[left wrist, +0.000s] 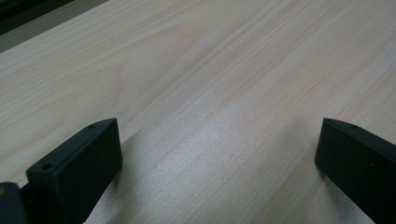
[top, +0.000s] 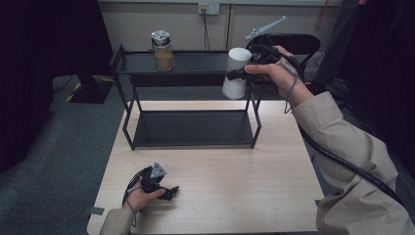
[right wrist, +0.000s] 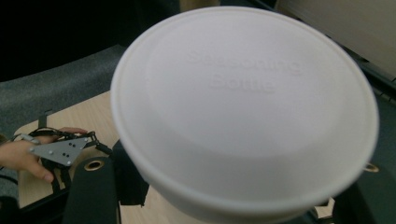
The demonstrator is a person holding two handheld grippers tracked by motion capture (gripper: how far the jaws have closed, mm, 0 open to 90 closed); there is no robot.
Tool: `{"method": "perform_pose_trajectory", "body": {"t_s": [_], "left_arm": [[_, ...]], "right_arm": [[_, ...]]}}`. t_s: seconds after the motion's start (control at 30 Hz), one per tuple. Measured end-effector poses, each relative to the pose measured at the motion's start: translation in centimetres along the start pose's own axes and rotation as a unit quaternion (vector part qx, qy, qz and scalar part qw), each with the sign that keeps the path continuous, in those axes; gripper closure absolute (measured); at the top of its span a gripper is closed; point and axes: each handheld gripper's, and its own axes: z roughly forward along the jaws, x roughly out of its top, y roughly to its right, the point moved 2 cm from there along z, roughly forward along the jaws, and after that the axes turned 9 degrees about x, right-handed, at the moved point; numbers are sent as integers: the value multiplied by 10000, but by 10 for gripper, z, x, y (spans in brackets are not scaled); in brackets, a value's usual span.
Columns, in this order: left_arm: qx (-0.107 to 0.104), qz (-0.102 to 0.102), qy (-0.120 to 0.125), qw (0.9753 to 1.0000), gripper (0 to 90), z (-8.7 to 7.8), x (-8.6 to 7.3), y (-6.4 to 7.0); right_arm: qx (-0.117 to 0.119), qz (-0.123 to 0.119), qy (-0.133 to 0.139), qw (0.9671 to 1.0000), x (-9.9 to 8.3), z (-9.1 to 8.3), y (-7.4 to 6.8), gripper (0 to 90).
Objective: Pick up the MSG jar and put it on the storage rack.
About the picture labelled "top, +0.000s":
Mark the white cylindrical container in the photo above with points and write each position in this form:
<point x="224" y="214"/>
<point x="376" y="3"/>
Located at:
<point x="235" y="89"/>

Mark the person's left hand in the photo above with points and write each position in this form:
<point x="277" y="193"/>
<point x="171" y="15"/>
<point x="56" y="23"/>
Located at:
<point x="140" y="199"/>

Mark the dark curtain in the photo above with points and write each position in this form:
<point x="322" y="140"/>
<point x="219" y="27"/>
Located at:
<point x="39" y="65"/>

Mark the clear jar of brown powder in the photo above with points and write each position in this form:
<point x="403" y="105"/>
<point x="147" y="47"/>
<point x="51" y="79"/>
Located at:
<point x="163" y="55"/>

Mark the white wall outlet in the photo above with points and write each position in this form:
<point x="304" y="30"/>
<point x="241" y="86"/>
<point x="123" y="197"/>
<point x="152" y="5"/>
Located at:
<point x="208" y="8"/>

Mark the person's right hand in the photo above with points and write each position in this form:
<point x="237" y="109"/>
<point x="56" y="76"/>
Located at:
<point x="282" y="80"/>

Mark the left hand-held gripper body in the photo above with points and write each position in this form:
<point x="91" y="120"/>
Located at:
<point x="153" y="179"/>

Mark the black two-tier metal rack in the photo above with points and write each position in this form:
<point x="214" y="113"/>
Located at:
<point x="192" y="129"/>

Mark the grey tape patch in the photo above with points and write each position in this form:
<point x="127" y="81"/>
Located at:
<point x="94" y="211"/>

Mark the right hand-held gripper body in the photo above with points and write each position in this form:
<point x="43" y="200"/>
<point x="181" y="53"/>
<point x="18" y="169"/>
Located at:
<point x="266" y="54"/>

